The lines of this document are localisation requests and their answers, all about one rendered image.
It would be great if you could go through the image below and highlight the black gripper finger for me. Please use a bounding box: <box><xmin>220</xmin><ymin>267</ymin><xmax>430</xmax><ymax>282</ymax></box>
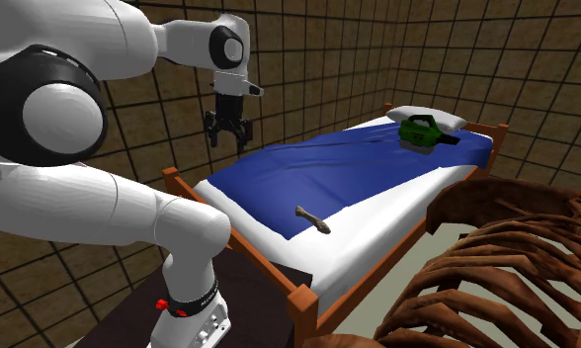
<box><xmin>204</xmin><ymin>111</ymin><xmax>221</xmax><ymax>148</ymax></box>
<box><xmin>235</xmin><ymin>118</ymin><xmax>254</xmax><ymax>155</ymax></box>

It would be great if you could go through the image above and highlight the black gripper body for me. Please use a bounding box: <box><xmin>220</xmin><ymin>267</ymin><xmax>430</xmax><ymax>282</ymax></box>
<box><xmin>214</xmin><ymin>92</ymin><xmax>244</xmax><ymax>132</ymax></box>

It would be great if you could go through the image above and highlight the wooden bed with blue blanket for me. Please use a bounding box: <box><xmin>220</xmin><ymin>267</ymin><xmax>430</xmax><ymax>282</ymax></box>
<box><xmin>161</xmin><ymin>102</ymin><xmax>510</xmax><ymax>348</ymax></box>

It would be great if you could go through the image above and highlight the green and black leaf blower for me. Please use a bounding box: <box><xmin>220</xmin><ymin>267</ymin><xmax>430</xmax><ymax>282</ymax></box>
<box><xmin>398</xmin><ymin>114</ymin><xmax>461</xmax><ymax>155</ymax></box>

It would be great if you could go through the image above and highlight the dark robot stand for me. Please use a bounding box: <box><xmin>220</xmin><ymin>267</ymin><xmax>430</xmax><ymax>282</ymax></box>
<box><xmin>73</xmin><ymin>247</ymin><xmax>314</xmax><ymax>348</ymax></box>

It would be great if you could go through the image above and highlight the white pillow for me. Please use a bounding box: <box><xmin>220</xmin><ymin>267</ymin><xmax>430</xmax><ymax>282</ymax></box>
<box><xmin>385</xmin><ymin>105</ymin><xmax>468</xmax><ymax>133</ymax></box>

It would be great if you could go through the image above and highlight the brown wicker chair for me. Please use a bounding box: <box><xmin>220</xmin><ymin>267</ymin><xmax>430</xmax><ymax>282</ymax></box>
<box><xmin>301</xmin><ymin>177</ymin><xmax>581</xmax><ymax>348</ymax></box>

